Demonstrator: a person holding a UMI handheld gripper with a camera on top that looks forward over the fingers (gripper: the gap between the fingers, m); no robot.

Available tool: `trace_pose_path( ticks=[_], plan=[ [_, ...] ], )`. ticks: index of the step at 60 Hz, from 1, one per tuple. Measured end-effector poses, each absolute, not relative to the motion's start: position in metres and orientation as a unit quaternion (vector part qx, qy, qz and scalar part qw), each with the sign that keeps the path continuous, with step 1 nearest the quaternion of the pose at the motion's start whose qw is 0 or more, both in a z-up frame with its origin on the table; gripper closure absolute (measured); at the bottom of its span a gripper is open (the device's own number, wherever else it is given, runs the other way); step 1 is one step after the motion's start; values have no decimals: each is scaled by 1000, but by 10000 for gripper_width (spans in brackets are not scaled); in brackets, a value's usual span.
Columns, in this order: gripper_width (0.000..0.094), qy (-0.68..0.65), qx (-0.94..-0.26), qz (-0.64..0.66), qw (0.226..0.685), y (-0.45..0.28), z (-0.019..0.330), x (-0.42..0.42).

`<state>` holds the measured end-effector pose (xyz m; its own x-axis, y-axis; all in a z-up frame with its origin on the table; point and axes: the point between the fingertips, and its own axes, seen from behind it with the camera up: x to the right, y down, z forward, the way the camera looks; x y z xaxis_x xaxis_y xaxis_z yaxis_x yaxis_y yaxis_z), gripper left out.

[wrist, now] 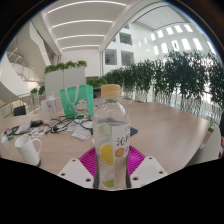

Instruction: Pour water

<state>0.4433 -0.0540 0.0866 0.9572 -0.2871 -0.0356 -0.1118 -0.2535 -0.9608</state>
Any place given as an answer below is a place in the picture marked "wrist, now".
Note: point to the white ceramic mug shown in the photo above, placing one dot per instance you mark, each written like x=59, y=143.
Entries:
x=26, y=150

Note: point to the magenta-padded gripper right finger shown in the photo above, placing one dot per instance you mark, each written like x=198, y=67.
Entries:
x=148, y=170

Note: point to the white planter with green plants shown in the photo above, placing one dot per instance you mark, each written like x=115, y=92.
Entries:
x=65, y=80

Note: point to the clear drink bottle yellow cap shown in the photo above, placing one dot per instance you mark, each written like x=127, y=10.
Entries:
x=111, y=140

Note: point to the ceiling light strips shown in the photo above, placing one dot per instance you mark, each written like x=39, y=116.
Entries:
x=83, y=23

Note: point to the black flat device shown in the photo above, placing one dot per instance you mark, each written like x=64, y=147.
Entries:
x=36, y=123

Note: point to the grey foil pouch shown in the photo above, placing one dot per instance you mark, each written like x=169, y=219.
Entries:
x=24, y=127

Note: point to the white paper card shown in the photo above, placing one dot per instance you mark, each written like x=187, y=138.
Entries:
x=81, y=134

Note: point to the row of tall green plants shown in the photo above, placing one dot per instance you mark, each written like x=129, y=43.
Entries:
x=180, y=80

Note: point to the clear shaker bottle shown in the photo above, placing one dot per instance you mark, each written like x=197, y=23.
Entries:
x=51, y=108

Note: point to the colourful sticker sheet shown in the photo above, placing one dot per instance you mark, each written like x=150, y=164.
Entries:
x=38, y=132

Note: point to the black chair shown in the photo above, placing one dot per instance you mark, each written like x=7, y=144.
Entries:
x=19, y=111

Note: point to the small potted plants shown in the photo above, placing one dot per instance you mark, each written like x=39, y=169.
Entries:
x=37, y=91

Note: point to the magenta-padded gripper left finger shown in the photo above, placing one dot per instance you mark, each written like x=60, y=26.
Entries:
x=76, y=171

